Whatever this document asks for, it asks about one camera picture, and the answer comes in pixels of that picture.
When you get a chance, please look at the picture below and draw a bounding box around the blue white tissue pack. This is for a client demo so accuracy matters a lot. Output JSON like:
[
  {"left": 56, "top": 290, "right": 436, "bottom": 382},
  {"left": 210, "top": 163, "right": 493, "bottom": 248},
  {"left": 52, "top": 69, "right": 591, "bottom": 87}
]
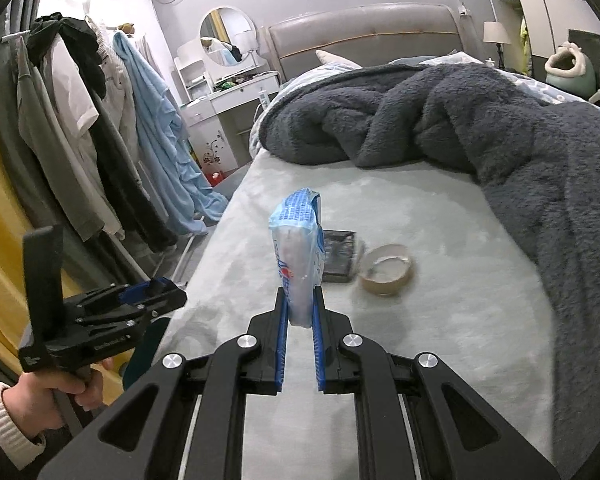
[{"left": 268, "top": 188, "right": 325, "bottom": 328}]

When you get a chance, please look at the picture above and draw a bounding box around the person's left hand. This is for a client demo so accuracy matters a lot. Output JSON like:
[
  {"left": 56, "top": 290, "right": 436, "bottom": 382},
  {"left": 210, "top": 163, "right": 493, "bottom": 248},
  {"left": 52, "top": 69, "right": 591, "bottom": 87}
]
[{"left": 2, "top": 368, "right": 104, "bottom": 440}]

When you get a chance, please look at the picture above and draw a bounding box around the white clothes rack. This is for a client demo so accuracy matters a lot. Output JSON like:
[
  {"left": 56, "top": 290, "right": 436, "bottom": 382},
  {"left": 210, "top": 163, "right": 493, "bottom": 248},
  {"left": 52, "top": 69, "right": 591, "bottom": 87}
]
[{"left": 0, "top": 29, "right": 178, "bottom": 288}]

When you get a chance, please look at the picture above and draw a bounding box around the black hanging garment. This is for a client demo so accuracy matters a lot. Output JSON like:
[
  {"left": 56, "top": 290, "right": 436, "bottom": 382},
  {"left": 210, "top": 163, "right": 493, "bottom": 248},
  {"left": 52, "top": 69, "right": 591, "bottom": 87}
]
[{"left": 26, "top": 12, "right": 176, "bottom": 252}]

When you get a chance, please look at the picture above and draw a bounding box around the light blue hanging garment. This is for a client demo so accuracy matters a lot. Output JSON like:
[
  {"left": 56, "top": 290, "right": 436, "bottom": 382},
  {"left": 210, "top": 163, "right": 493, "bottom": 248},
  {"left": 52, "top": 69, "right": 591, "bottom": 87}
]
[{"left": 112, "top": 32, "right": 228, "bottom": 235}]

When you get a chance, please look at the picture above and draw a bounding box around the brown tape roll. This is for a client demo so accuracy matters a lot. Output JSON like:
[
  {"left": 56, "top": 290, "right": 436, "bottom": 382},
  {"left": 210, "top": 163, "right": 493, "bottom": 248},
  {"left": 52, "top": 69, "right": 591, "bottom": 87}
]
[{"left": 358, "top": 244, "right": 415, "bottom": 296}]

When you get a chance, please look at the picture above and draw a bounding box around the black face mask packet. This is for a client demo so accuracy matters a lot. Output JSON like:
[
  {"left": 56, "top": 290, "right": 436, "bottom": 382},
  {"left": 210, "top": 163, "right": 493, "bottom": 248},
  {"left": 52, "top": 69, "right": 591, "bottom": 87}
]
[{"left": 323, "top": 230, "right": 358, "bottom": 283}]

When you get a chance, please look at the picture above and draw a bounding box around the white sleeve cuff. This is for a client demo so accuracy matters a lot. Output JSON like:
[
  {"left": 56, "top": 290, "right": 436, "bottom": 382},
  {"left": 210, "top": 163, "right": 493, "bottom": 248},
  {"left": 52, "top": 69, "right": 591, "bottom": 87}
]
[{"left": 0, "top": 382, "right": 46, "bottom": 470}]

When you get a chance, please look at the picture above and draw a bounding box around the grey bed mattress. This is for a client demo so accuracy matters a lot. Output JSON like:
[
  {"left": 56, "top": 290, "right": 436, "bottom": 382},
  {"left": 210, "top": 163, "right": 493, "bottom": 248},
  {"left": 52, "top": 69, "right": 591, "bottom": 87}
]
[{"left": 160, "top": 152, "right": 553, "bottom": 454}]

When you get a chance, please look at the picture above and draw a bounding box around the grey knit hanging sweater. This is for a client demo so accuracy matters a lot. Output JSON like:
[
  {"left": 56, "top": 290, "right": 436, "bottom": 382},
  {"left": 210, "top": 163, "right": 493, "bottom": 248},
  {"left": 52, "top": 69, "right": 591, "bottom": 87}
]
[{"left": 16, "top": 39, "right": 105, "bottom": 240}]

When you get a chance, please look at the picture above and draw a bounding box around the white dressing table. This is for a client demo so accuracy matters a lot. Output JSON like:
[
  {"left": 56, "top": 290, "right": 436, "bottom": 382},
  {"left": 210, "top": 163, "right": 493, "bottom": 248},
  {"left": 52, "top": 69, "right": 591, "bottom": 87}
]
[{"left": 174, "top": 39, "right": 279, "bottom": 181}]

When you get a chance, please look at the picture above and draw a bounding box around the round vanity mirror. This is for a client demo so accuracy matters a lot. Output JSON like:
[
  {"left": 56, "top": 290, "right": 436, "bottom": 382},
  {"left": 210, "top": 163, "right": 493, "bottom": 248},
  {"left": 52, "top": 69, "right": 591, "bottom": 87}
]
[{"left": 199, "top": 6, "right": 257, "bottom": 67}]

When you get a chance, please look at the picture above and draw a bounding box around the white pillow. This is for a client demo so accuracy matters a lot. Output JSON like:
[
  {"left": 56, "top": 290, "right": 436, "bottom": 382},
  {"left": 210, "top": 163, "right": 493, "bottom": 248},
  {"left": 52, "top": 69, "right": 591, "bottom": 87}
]
[{"left": 314, "top": 49, "right": 361, "bottom": 70}]

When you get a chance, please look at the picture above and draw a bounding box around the dark grey fleece blanket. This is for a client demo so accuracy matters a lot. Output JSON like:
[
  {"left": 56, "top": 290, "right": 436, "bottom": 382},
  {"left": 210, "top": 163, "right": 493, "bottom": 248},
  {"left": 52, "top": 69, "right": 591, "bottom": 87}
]
[{"left": 259, "top": 63, "right": 600, "bottom": 479}]

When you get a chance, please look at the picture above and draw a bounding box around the grey padded headboard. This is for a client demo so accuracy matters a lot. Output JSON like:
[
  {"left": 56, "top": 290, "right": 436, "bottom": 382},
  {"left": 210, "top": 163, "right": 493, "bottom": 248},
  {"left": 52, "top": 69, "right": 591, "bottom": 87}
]
[{"left": 260, "top": 3, "right": 482, "bottom": 80}]

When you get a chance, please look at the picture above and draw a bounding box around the small bedside lamp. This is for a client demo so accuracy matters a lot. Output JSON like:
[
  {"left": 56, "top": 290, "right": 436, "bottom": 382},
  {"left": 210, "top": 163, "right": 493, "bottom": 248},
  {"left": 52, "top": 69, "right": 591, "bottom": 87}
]
[{"left": 483, "top": 21, "right": 510, "bottom": 70}]

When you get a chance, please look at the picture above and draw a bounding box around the green frog plush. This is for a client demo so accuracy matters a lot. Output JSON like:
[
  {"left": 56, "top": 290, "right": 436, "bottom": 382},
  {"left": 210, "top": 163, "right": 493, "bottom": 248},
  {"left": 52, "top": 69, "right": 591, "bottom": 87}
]
[{"left": 544, "top": 41, "right": 597, "bottom": 100}]

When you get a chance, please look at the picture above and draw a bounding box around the white grey wardrobe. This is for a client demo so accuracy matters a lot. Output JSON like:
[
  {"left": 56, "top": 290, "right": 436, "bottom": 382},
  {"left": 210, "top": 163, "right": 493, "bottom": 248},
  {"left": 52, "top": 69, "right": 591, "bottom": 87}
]
[{"left": 519, "top": 0, "right": 600, "bottom": 58}]

